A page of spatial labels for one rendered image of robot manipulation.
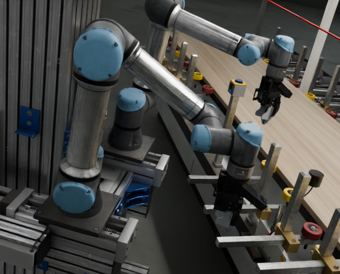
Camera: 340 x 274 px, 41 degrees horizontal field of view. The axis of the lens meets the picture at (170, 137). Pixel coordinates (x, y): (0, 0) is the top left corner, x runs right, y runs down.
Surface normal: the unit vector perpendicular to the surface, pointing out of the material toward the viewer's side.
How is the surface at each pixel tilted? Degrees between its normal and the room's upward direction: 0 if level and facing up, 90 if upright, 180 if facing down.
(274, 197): 90
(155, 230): 0
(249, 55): 90
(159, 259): 0
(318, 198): 0
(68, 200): 97
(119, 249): 90
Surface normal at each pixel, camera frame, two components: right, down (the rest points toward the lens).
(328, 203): 0.18, -0.87
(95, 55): 0.05, 0.34
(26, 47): -0.22, 0.41
